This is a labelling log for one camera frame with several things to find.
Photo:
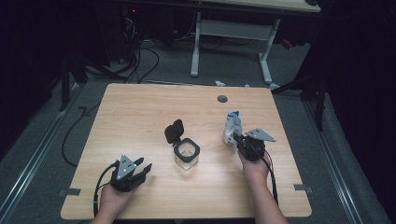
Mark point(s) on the dark object on desk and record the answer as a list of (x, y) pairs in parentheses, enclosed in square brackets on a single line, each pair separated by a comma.
[(311, 2)]

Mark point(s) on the white paper scrap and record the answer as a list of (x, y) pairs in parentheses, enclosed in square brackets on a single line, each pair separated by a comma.
[(219, 83)]

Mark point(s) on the metal floor rail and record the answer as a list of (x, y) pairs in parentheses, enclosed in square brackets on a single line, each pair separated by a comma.
[(34, 160), (333, 161)]

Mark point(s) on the blue and white scrap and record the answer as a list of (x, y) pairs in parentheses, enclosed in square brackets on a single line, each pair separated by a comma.
[(244, 83)]

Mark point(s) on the person's left hand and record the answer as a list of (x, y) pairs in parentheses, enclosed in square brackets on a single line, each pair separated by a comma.
[(112, 200)]

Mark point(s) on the black metal stand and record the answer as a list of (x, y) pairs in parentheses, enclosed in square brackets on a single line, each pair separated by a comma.
[(320, 102), (65, 87)]

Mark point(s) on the grey tape strip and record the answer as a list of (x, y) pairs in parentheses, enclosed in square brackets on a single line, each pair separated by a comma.
[(70, 192), (302, 187)]

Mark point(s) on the blue and white milk carton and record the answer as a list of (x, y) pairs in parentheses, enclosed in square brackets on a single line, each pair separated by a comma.
[(232, 126)]

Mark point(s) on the white-framed desk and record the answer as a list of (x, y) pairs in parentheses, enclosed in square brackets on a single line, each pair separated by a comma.
[(233, 29)]

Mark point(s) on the small red object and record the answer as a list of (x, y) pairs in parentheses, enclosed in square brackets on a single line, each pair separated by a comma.
[(287, 44)]

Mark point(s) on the glass jar with black lid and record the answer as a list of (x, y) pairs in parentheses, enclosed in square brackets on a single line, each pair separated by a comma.
[(186, 152)]

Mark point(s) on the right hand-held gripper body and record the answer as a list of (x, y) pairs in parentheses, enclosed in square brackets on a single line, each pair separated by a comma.
[(252, 149)]

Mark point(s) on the person's right hand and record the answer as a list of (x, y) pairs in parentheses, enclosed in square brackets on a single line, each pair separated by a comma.
[(257, 171)]

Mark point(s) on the round grey table grommet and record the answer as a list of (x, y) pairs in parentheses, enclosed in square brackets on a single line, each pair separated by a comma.
[(222, 99)]

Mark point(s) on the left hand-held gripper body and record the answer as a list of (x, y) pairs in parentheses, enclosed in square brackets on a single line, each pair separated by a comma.
[(124, 182)]

